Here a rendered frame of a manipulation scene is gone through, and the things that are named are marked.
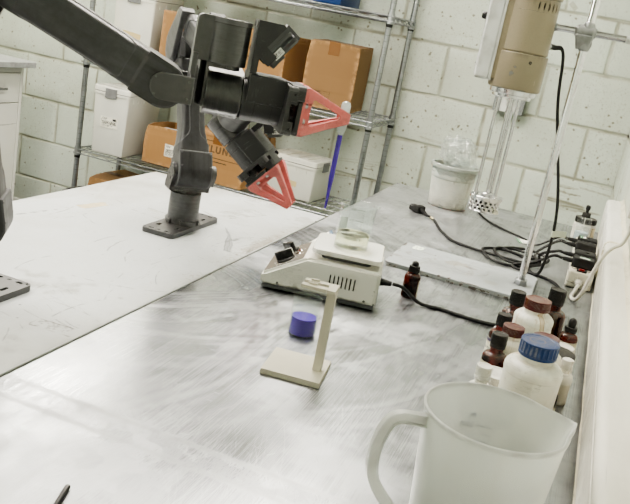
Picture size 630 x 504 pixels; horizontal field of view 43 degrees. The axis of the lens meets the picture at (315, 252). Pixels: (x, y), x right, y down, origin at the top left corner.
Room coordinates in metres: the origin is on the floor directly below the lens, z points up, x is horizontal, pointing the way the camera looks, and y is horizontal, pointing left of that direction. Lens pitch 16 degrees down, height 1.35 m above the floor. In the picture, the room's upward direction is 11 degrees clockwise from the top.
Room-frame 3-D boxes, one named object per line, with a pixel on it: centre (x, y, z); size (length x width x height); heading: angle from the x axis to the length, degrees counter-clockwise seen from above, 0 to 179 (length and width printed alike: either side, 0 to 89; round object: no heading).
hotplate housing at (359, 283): (1.35, -0.03, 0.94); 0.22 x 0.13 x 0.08; 86
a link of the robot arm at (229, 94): (1.08, 0.16, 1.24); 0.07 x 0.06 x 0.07; 104
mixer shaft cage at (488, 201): (1.63, -0.32, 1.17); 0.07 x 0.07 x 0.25
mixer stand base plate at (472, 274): (1.64, -0.31, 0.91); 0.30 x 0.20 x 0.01; 73
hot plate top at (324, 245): (1.35, -0.06, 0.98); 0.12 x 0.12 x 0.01; 86
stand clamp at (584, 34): (1.64, -0.44, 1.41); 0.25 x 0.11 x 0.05; 73
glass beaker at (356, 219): (1.34, -0.06, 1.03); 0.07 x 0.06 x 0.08; 85
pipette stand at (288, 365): (0.99, 0.00, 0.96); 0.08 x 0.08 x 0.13; 80
